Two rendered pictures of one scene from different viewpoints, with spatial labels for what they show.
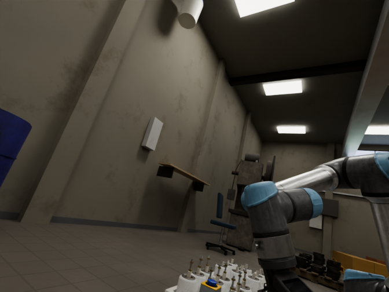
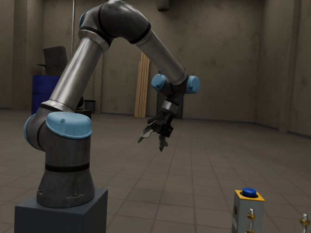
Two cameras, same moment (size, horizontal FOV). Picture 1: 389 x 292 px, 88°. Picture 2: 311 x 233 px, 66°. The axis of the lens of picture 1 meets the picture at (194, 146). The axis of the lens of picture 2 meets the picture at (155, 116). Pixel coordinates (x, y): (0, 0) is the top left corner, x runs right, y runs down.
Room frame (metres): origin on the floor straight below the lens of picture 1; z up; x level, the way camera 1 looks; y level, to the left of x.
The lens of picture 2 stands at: (1.48, -0.80, 0.57)
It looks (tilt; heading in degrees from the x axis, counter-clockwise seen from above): 3 degrees down; 154
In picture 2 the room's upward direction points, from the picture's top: 3 degrees clockwise
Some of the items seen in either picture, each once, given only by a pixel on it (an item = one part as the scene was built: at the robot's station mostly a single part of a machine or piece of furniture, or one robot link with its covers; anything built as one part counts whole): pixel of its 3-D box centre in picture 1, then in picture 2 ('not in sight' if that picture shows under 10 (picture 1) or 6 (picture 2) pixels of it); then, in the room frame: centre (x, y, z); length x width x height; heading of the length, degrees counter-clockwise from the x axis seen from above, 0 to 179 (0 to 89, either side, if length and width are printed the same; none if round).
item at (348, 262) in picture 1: (364, 269); not in sight; (5.14, -4.69, 0.23); 1.31 x 0.94 x 0.46; 148
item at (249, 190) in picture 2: (211, 283); (249, 193); (0.97, -0.22, 0.32); 0.04 x 0.04 x 0.02
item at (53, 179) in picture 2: not in sight; (67, 179); (0.79, -0.72, 0.35); 0.15 x 0.15 x 0.10
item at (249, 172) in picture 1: (248, 196); not in sight; (5.39, -1.74, 1.27); 1.31 x 1.17 x 2.55; 147
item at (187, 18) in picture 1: (190, 11); not in sight; (3.32, 0.81, 4.53); 0.48 x 0.46 x 0.56; 56
